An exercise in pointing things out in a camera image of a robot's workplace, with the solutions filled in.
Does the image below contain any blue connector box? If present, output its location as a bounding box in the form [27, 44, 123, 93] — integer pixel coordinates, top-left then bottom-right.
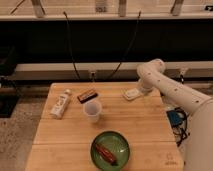
[167, 110, 182, 127]

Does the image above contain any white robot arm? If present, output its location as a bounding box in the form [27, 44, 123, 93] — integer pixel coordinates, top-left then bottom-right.
[137, 59, 213, 171]

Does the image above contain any wall power outlet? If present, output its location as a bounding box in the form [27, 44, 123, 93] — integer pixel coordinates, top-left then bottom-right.
[89, 70, 96, 82]

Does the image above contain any white plastic bottle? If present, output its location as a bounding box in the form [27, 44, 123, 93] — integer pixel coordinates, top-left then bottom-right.
[50, 89, 71, 119]

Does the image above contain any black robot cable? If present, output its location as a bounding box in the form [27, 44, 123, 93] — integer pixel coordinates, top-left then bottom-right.
[171, 107, 191, 148]

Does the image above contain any brown black eraser block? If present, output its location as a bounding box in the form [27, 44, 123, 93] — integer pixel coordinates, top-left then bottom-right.
[77, 89, 98, 104]

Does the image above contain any right wall outlet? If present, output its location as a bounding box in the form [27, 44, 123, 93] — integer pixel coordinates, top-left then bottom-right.
[179, 68, 188, 76]

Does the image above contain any left black hanging cable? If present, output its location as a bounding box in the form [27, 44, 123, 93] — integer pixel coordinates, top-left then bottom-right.
[62, 11, 81, 81]

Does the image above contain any right black hanging cable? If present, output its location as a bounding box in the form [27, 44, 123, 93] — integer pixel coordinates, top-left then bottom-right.
[105, 10, 142, 81]

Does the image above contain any black box at left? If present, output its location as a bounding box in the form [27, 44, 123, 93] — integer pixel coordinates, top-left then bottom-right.
[0, 46, 19, 118]

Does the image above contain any green plate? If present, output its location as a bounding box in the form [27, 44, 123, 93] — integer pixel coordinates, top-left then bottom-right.
[90, 131, 130, 171]

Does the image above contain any translucent white cup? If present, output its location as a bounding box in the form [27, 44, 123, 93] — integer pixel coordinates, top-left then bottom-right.
[83, 100, 102, 123]

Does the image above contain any black hanging cable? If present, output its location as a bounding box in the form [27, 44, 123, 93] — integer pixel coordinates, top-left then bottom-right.
[62, 11, 81, 81]
[105, 10, 142, 81]

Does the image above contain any brown sausage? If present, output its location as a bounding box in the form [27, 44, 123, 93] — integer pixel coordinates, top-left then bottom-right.
[95, 143, 117, 165]

